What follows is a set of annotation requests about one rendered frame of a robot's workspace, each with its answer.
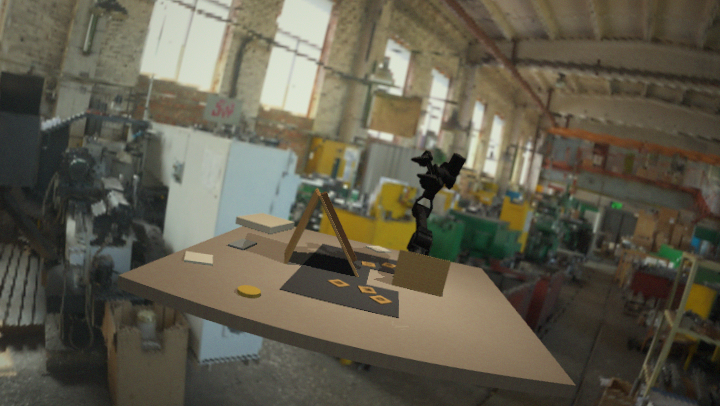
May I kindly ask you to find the grey flat rectangular tile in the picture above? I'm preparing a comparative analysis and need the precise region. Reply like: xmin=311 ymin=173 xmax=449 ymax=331
xmin=228 ymin=239 xmax=257 ymax=250

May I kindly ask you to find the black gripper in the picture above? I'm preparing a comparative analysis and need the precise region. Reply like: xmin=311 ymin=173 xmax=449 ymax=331
xmin=411 ymin=151 xmax=448 ymax=194

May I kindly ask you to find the yellow flat round disc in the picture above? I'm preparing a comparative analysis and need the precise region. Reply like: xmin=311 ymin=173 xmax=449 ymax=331
xmin=237 ymin=285 xmax=261 ymax=299

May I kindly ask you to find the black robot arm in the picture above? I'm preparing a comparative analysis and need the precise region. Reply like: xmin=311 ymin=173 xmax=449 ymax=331
xmin=407 ymin=153 xmax=466 ymax=256

